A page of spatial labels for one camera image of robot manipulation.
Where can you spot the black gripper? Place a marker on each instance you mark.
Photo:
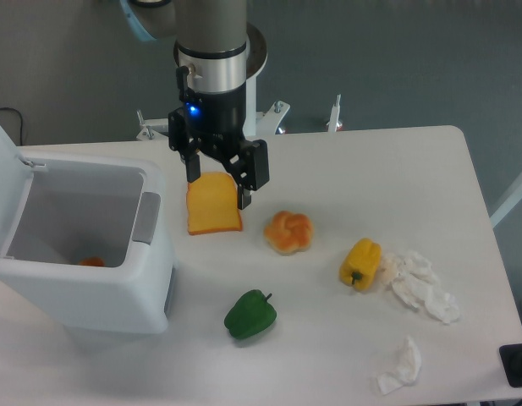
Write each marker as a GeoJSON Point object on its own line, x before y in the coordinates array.
{"type": "Point", "coordinates": [213, 124]}

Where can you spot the white trash can lid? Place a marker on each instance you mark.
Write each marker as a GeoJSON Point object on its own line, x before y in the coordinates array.
{"type": "Point", "coordinates": [15, 182]}

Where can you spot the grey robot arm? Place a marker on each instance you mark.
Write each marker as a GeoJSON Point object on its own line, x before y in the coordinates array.
{"type": "Point", "coordinates": [218, 54]}

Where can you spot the white trash can body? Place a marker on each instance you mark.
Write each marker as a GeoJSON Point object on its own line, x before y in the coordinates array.
{"type": "Point", "coordinates": [83, 206]}

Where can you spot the orange toast slice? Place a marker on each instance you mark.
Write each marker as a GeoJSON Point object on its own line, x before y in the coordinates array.
{"type": "Point", "coordinates": [212, 205]}

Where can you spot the knotted bread roll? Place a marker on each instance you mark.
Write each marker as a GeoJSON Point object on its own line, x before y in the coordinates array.
{"type": "Point", "coordinates": [289, 232]}

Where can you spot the orange item inside bin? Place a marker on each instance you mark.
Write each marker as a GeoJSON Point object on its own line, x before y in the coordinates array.
{"type": "Point", "coordinates": [92, 261]}

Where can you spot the green bell pepper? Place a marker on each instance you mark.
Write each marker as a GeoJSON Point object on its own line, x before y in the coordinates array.
{"type": "Point", "coordinates": [250, 315]}

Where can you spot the yellow bell pepper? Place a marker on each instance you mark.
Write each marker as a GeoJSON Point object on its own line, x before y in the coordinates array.
{"type": "Point", "coordinates": [359, 267]}

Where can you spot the large crumpled white tissue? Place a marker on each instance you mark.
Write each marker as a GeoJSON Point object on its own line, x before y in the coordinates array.
{"type": "Point", "coordinates": [412, 279]}

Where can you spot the small crumpled white tissue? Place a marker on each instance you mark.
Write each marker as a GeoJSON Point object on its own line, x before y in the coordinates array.
{"type": "Point", "coordinates": [405, 370]}

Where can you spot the black device at edge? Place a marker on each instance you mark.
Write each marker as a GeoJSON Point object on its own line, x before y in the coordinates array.
{"type": "Point", "coordinates": [511, 356]}

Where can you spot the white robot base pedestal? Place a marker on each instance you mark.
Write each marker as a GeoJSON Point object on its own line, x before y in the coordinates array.
{"type": "Point", "coordinates": [256, 122]}

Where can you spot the white stand foot post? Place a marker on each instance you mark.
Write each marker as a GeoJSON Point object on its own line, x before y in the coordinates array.
{"type": "Point", "coordinates": [334, 123]}

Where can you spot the white frame leg right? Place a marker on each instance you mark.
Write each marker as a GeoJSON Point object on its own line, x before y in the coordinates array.
{"type": "Point", "coordinates": [510, 198]}

